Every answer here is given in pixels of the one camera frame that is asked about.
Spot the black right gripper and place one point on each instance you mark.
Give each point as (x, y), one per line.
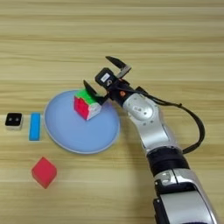
(119, 92)

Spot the multicolour puzzle cube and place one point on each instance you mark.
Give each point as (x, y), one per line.
(83, 108)

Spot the red foam cube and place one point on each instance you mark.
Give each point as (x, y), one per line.
(44, 172)

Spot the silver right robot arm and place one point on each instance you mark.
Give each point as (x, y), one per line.
(151, 128)

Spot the small black box white label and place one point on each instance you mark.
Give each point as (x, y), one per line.
(105, 77)

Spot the light blue round plate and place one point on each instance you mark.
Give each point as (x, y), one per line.
(67, 131)

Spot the blue rectangular block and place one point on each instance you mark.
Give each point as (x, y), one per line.
(34, 126)

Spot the small black white cube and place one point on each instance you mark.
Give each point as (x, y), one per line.
(13, 120)

